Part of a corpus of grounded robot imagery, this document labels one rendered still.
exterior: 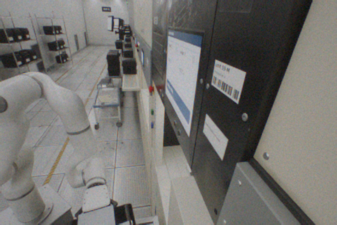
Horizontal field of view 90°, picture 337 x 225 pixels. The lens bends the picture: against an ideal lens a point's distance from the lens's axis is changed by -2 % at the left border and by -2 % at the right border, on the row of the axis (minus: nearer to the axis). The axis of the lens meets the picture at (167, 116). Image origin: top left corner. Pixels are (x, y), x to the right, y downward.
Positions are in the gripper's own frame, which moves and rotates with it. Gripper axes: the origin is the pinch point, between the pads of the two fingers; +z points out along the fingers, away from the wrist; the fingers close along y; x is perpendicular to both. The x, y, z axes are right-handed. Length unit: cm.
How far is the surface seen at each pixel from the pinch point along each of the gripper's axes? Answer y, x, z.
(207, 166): -24, 42, 22
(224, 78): -24, 58, 22
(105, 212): -3.2, 2.7, -1.7
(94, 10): -28, 117, -1392
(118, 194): -9, -106, -92
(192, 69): -26, 56, 9
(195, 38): -26, 62, 9
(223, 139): -23, 50, 25
